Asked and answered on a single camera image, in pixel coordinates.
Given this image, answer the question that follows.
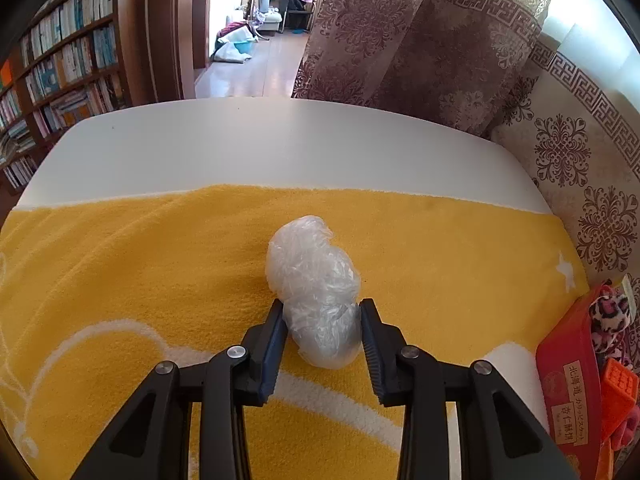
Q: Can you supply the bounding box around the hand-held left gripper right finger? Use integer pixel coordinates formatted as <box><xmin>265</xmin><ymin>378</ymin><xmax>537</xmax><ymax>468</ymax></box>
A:
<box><xmin>359</xmin><ymin>298</ymin><xmax>576</xmax><ymax>480</ymax></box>

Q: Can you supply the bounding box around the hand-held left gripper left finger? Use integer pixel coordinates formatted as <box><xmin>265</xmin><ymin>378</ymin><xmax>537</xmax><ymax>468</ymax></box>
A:
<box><xmin>70</xmin><ymin>299</ymin><xmax>288</xmax><ymax>480</ymax></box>

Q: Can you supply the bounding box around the clear plastic bag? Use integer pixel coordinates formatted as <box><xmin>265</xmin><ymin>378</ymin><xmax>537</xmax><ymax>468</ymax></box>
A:
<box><xmin>265</xmin><ymin>215</ymin><xmax>363</xmax><ymax>368</ymax></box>

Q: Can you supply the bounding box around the red tin box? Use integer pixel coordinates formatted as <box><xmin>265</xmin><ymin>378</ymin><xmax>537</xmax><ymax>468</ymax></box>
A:
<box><xmin>536</xmin><ymin>275</ymin><xmax>640</xmax><ymax>480</ymax></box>

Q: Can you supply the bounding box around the leopard print knotted plush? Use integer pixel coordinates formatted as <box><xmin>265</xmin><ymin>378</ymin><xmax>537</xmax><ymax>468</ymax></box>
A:
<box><xmin>587</xmin><ymin>285</ymin><xmax>631</xmax><ymax>361</ymax></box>

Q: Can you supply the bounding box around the orange rubber cube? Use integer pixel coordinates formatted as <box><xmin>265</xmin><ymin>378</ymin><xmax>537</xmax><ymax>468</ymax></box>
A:
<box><xmin>600</xmin><ymin>360</ymin><xmax>640</xmax><ymax>441</ymax></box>

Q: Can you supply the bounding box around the yellow and white blanket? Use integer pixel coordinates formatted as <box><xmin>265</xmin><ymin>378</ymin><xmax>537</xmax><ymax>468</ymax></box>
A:
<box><xmin>0</xmin><ymin>185</ymin><xmax>591</xmax><ymax>480</ymax></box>

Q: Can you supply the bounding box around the white bag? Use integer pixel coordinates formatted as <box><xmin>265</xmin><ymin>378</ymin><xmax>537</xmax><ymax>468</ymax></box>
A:
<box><xmin>212</xmin><ymin>25</ymin><xmax>251</xmax><ymax>65</ymax></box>

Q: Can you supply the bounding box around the cream and purple patterned curtain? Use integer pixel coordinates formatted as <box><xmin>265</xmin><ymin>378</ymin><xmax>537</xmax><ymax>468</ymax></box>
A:
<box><xmin>292</xmin><ymin>0</ymin><xmax>640</xmax><ymax>286</ymax></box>

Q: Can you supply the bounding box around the wooden bookshelf with books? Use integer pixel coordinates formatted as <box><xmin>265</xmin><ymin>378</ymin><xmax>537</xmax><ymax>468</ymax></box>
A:
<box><xmin>0</xmin><ymin>0</ymin><xmax>131</xmax><ymax>191</ymax></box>

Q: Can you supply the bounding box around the wooden door frame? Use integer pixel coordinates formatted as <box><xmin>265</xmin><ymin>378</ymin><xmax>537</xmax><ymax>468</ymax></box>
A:
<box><xmin>117</xmin><ymin>0</ymin><xmax>211</xmax><ymax>106</ymax></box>

